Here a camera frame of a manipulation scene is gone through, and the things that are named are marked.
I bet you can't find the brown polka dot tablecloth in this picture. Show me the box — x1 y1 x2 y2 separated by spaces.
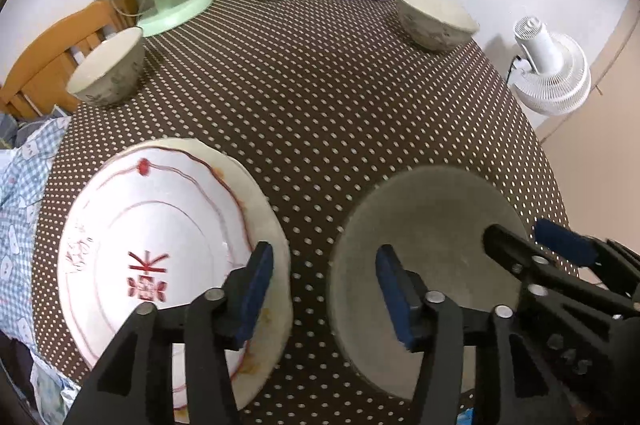
32 0 567 424

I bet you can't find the blue checked bedding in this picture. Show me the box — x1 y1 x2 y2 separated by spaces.
1 114 77 424

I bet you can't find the round yellow floral plate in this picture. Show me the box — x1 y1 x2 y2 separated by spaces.
98 136 294 424

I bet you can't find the red patterned white plate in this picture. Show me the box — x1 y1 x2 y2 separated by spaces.
55 147 256 411

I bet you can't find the grey floral bowl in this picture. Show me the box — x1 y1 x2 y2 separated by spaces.
66 26 144 106

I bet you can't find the white fan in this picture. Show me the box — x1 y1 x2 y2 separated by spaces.
506 15 592 117

